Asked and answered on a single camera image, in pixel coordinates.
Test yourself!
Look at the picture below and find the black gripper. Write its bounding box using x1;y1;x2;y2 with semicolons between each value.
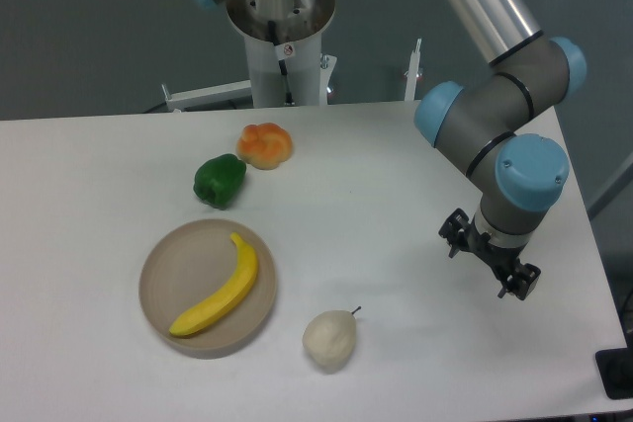
438;209;541;300

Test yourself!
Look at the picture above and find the yellow banana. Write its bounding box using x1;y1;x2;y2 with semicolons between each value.
169;232;259;338

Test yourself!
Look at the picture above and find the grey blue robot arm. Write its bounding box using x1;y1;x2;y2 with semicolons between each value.
194;0;587;299

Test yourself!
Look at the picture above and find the beige round plate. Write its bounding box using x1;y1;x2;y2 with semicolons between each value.
138;219;277;359

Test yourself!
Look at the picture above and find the grey table leg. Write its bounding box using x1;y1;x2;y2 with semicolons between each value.
587;152;633;220

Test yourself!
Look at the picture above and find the black device at edge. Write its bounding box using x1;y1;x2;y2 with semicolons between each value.
595;348;632;400

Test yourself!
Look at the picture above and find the white pear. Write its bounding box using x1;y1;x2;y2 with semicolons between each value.
302;305;362;374

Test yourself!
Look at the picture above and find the orange bread roll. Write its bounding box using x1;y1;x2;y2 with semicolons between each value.
236;123;294;170

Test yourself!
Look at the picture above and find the green bell pepper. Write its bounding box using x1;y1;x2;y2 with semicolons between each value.
193;153;246;209

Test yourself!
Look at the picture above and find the white upright post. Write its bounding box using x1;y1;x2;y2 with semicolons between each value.
404;38;422;101

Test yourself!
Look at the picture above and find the white metal frame bracket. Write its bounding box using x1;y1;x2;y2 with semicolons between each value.
161;80;251;112

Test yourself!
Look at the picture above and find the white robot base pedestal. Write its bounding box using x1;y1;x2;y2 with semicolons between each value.
226;0;335;108

